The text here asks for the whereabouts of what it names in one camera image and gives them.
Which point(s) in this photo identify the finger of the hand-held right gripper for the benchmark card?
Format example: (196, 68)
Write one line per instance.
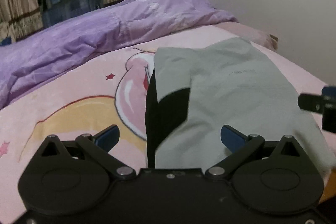
(311, 102)
(330, 119)

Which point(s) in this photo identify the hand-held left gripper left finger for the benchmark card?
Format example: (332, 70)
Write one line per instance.
(109, 138)

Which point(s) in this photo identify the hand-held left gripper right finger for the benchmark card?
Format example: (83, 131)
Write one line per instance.
(231, 138)

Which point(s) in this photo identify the grey and black jacket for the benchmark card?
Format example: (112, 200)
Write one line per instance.
(236, 98)

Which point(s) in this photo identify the pink printed bed sheet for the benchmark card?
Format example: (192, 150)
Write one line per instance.
(65, 98)

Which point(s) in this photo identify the mauve fitted bed sheet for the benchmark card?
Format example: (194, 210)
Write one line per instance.
(246, 31)

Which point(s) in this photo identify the purple duvet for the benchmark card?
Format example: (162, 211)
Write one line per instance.
(92, 35)

